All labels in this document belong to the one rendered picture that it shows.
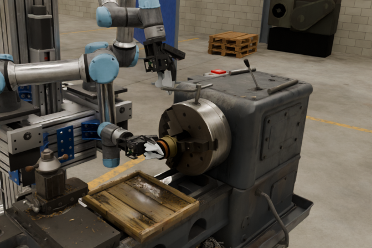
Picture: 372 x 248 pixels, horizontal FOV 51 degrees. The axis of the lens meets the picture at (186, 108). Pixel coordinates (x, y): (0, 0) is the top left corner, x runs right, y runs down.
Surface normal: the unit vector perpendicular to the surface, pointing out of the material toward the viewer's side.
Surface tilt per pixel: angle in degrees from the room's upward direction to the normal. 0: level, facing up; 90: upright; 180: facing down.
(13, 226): 0
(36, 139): 90
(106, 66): 89
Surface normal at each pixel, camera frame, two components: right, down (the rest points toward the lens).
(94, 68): 0.36, 0.30
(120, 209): 0.05, -0.95
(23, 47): 0.76, 0.25
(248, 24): -0.54, 0.24
